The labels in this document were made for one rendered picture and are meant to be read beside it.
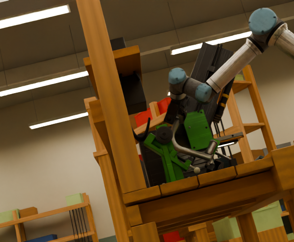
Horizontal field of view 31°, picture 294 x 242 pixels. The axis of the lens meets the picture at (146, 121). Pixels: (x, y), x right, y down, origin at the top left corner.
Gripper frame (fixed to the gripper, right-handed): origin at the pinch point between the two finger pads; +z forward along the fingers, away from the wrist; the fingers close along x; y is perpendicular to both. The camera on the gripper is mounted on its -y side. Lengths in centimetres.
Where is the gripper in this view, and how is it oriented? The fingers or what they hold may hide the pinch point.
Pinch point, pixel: (177, 121)
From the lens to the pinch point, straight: 257.3
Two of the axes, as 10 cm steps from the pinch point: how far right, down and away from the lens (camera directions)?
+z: 0.8, 5.5, 8.3
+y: 4.6, -7.6, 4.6
